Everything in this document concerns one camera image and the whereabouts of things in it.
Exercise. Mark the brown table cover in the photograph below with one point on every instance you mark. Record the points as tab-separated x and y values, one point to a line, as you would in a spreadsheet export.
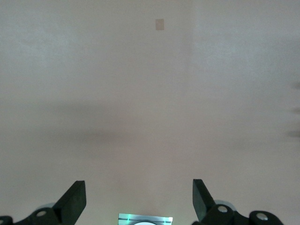
140	93

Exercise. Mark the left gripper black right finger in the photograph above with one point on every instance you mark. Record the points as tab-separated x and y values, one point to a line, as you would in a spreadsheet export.
204	206

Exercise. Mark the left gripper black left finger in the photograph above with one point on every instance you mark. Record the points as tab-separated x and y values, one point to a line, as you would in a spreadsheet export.
70	204

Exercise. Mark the small brown tape square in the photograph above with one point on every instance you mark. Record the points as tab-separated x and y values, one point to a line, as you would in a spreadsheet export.
159	24

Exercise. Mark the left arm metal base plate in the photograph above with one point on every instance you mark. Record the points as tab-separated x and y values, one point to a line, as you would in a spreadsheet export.
124	219

